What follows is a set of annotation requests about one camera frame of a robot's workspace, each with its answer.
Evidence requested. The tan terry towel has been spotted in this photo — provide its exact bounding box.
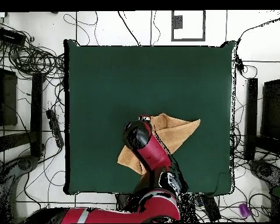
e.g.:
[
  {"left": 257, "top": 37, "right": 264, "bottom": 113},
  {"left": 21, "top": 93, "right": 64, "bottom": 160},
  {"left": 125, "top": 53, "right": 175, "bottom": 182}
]
[{"left": 117, "top": 113, "right": 201, "bottom": 176}]

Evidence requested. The dark green table cloth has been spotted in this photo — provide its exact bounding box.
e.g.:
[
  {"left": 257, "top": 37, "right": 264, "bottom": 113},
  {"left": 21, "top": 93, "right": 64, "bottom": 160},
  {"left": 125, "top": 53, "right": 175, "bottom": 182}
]
[{"left": 63, "top": 38, "right": 236, "bottom": 196}]

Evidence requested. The long black power strip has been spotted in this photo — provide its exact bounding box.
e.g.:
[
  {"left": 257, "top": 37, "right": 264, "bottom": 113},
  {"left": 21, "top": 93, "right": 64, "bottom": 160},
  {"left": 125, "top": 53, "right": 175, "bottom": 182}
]
[{"left": 45, "top": 108, "right": 65, "bottom": 148}]

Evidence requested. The small dark grey box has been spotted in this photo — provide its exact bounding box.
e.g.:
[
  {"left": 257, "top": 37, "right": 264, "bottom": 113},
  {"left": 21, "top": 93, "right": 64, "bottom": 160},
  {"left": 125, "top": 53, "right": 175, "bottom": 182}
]
[{"left": 173, "top": 15, "right": 184, "bottom": 29}]

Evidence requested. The small black power adapter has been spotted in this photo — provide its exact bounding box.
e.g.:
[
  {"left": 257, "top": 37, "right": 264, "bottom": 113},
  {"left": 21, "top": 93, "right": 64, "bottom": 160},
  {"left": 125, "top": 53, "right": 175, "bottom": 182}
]
[{"left": 234, "top": 57, "right": 245, "bottom": 74}]

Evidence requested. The short black power strip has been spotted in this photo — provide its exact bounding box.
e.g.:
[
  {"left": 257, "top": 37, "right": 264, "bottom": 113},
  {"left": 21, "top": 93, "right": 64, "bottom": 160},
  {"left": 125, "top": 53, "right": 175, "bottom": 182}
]
[{"left": 199, "top": 194, "right": 222, "bottom": 223}]

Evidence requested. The grey stand base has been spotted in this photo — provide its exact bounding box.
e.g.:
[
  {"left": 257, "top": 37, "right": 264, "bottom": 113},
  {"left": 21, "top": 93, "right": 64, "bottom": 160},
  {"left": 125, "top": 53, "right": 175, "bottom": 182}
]
[
  {"left": 0, "top": 154, "right": 39, "bottom": 223},
  {"left": 248, "top": 159, "right": 280, "bottom": 187}
]

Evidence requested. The small purple object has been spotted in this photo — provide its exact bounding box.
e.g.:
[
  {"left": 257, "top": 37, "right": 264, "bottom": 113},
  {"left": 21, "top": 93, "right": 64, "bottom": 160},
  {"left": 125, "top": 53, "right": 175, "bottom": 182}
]
[{"left": 238, "top": 202, "right": 251, "bottom": 218}]

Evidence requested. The black rectangular box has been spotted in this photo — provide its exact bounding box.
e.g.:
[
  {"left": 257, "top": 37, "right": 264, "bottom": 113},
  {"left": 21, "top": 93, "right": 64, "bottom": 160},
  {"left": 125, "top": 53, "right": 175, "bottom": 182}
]
[{"left": 0, "top": 27, "right": 27, "bottom": 47}]

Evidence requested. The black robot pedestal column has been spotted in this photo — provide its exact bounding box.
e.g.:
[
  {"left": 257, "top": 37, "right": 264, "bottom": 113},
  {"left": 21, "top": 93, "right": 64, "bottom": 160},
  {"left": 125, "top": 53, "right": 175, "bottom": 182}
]
[{"left": 115, "top": 193, "right": 141, "bottom": 212}]

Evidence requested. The grey square floor frame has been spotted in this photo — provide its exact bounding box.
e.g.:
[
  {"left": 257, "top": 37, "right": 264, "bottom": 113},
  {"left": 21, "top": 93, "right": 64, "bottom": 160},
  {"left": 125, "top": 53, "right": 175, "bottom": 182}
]
[{"left": 170, "top": 10, "right": 207, "bottom": 42}]

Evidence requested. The thick black cable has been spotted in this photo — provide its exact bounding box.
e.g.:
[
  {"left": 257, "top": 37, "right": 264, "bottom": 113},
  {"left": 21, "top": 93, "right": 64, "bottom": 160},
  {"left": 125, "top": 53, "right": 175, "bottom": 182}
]
[{"left": 117, "top": 10, "right": 141, "bottom": 47}]

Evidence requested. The black metal frame stand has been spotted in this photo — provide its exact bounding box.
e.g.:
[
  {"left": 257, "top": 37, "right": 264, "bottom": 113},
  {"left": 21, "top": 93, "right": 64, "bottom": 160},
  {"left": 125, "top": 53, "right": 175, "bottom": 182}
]
[
  {"left": 0, "top": 52, "right": 47, "bottom": 164},
  {"left": 243, "top": 59, "right": 280, "bottom": 162}
]

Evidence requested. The tangle of black cables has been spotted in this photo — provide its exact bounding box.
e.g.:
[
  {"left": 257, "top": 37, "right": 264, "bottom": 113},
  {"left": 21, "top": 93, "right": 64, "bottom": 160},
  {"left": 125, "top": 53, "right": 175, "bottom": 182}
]
[{"left": 0, "top": 19, "right": 65, "bottom": 81}]

